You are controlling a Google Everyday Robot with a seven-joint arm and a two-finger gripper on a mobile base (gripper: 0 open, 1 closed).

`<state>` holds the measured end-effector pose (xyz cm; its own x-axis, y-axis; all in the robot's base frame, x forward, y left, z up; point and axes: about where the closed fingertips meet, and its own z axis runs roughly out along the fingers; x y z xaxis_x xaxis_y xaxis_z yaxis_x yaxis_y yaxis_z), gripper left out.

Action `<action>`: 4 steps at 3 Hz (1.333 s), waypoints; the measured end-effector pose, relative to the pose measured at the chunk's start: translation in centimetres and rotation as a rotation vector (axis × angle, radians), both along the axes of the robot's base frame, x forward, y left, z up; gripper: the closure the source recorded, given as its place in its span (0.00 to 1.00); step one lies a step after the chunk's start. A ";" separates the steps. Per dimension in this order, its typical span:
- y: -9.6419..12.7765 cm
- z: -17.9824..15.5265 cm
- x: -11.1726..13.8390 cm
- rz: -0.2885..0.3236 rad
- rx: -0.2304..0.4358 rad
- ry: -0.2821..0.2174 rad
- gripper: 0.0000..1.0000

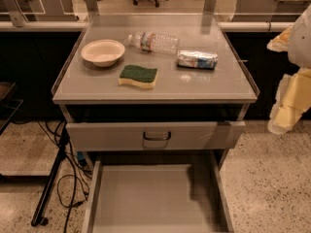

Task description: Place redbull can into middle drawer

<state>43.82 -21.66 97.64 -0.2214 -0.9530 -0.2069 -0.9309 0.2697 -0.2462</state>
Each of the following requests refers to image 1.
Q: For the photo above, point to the grey metal drawer cabinet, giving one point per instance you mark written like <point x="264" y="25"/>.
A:
<point x="86" y="93"/>

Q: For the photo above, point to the silver blue redbull can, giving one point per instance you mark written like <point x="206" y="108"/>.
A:
<point x="197" y="59"/>

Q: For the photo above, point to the grey upper drawer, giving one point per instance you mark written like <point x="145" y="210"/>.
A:
<point x="155" y="135"/>

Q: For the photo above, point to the green yellow sponge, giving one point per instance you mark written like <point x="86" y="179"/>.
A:
<point x="138" y="76"/>

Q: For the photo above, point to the white paper bowl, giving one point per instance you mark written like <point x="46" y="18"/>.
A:
<point x="103" y="53"/>

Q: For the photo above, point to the clear plastic water bottle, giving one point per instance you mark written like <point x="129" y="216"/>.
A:
<point x="157" y="42"/>

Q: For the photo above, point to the black stand leg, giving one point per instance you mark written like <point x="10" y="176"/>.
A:
<point x="38" y="218"/>

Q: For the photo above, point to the open grey middle drawer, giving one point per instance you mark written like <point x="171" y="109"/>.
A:
<point x="157" y="194"/>

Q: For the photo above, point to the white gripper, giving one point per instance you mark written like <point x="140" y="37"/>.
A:
<point x="300" y="46"/>

